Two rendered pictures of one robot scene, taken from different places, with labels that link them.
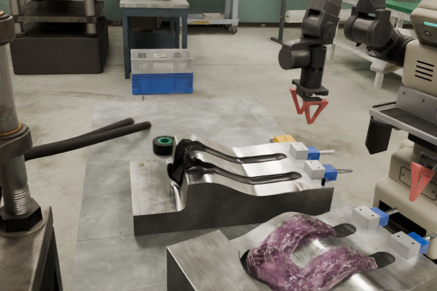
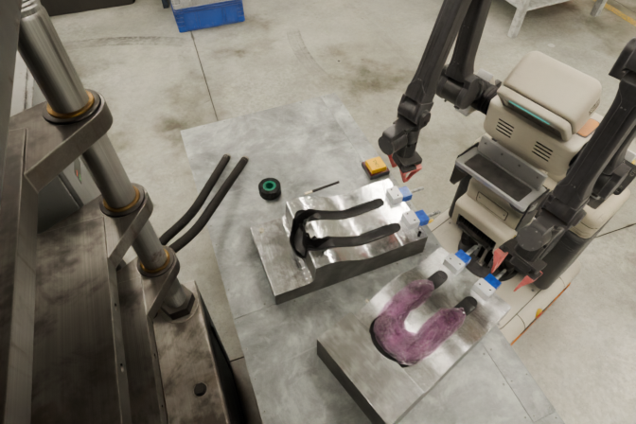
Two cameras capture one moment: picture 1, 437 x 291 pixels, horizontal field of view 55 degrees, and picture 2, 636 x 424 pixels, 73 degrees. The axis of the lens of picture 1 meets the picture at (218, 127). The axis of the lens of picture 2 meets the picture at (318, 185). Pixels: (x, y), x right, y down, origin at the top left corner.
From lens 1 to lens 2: 0.60 m
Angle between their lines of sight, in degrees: 25
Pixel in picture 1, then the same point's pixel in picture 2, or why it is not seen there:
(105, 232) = (253, 305)
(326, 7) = (422, 99)
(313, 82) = (408, 154)
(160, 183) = (285, 252)
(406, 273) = (485, 315)
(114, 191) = (243, 256)
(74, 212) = (169, 200)
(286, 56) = (386, 145)
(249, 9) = not seen: outside the picture
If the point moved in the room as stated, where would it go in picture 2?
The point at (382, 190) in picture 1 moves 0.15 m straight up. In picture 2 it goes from (462, 208) to (473, 181)
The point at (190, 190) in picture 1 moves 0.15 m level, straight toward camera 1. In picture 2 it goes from (317, 271) to (329, 320)
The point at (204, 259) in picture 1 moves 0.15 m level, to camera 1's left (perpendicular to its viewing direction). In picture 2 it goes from (347, 345) to (288, 354)
